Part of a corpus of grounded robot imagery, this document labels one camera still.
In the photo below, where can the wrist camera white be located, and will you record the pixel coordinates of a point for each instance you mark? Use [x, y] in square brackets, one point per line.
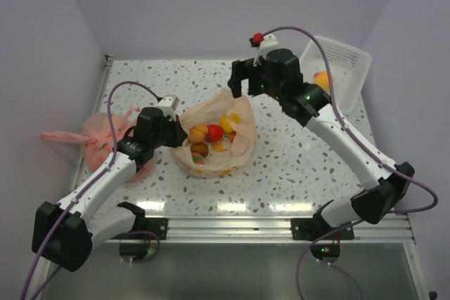
[264, 43]
[169, 103]

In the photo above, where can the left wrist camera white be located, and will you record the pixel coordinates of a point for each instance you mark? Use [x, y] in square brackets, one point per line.
[169, 103]

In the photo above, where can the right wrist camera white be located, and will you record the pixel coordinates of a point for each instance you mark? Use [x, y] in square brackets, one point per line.
[264, 43]

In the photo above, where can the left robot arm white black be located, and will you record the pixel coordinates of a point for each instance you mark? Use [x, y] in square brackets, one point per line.
[61, 233]

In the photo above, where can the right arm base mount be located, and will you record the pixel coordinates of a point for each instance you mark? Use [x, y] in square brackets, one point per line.
[309, 229]

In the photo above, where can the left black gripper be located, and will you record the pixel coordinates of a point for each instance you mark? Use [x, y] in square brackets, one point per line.
[179, 134]

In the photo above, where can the yellow fruit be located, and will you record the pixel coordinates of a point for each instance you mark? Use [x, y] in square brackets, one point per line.
[225, 123]

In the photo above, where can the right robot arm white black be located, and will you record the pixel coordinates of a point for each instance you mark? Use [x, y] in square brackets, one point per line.
[384, 183]

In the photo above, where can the pink plastic bag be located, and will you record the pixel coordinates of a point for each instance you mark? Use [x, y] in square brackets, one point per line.
[96, 140]

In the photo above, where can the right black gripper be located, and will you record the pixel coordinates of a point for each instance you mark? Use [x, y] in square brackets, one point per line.
[245, 69]

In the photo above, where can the pink peach fruit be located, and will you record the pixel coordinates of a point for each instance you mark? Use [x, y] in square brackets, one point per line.
[197, 158]

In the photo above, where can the orange plastic bag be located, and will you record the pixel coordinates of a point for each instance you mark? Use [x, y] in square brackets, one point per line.
[239, 145]

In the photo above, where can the small brown fruit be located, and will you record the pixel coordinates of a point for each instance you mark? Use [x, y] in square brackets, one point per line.
[321, 79]

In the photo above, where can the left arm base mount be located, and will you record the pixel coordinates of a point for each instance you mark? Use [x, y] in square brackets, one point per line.
[149, 230]

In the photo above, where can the brown kiwi fruit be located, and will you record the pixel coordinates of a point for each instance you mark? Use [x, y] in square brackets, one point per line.
[200, 148]

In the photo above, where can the red fruit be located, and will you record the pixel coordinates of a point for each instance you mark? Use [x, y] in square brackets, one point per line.
[215, 133]

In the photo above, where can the white plastic basket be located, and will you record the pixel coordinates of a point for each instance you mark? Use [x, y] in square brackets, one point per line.
[349, 67]

